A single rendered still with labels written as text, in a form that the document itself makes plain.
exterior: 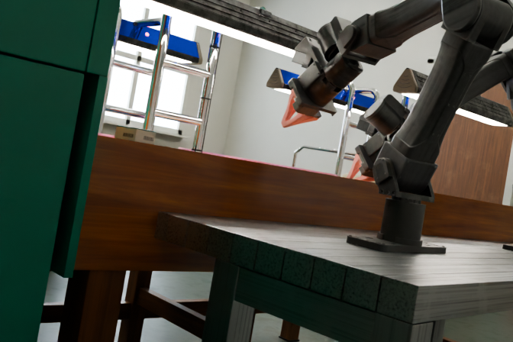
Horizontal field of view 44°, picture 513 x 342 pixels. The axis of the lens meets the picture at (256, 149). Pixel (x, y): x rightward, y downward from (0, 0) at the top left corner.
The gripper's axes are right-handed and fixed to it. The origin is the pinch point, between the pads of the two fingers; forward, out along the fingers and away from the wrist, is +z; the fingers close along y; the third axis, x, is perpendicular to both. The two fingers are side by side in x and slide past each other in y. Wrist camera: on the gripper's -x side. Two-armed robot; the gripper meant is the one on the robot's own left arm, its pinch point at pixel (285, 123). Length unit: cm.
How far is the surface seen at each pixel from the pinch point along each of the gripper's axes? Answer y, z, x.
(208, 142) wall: -406, 417, -367
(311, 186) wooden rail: 4.6, -3.4, 18.1
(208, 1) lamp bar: 12.7, -2.6, -27.4
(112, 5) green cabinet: 51, -19, 6
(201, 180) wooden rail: 29.4, -2.4, 19.3
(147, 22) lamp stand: -4, 34, -63
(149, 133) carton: 38.3, -3.8, 13.1
